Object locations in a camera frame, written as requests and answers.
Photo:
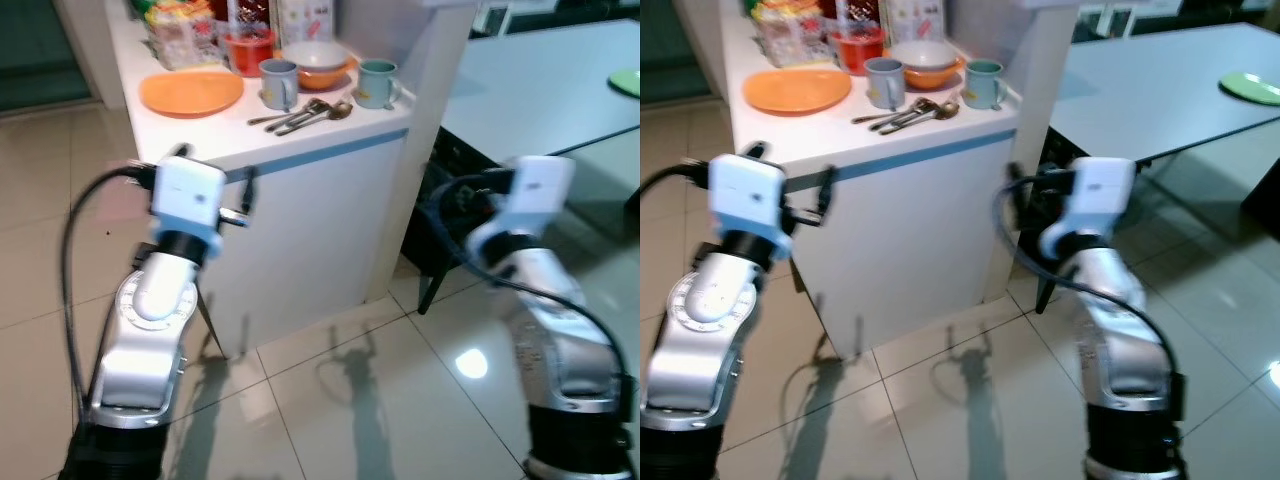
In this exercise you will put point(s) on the white bowl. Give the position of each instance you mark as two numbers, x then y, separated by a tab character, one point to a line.
922	56
315	57

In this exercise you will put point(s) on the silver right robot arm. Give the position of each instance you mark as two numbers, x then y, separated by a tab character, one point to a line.
1120	335
560	340

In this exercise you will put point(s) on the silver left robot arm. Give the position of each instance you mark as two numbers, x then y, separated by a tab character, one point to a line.
145	340
700	340

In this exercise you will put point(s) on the orange plastic plate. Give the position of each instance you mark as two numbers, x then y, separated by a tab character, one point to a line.
190	92
797	90

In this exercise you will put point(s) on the white kitchen counter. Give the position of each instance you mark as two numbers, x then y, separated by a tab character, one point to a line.
300	230
900	230

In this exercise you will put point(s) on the black chair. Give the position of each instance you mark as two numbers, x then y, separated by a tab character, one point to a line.
1050	265
440	255

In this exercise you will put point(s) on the grey blue mug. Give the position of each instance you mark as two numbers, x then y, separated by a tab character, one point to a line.
277	85
883	85

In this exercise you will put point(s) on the silver metal fork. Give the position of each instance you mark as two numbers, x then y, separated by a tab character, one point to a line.
922	102
315	103

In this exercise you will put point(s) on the orange white noodle pack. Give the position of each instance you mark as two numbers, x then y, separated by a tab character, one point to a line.
790	35
182	35

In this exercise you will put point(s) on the red translucent cup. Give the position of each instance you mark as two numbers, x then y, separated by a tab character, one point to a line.
858	52
248	55

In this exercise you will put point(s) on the pale green mug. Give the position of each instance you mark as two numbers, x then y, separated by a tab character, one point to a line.
375	85
982	85

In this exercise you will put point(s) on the grey dining table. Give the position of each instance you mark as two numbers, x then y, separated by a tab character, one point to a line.
1150	90
540	85

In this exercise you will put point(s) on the dark glass door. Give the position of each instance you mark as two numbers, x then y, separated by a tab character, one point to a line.
665	50
40	50

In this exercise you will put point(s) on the orange plastic bowl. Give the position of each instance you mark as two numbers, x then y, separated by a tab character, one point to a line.
946	77
338	78

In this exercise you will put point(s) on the green plastic plate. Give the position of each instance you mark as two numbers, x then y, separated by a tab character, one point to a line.
1255	88
628	83

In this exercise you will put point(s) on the dark red snack bag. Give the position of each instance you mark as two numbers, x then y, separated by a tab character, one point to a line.
240	12
848	10

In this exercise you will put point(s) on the white printed food pack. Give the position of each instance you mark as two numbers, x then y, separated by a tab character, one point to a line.
915	20
305	20

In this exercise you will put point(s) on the black furniture piece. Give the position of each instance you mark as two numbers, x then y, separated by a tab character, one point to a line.
1265	200

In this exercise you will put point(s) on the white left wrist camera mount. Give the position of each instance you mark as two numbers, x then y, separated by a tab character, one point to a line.
188	195
745	195

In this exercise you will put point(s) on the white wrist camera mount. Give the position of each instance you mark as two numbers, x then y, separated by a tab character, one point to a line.
188	195
535	190
1100	190
745	195

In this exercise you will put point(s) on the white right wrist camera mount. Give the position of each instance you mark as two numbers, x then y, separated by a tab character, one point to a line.
1100	190
535	190

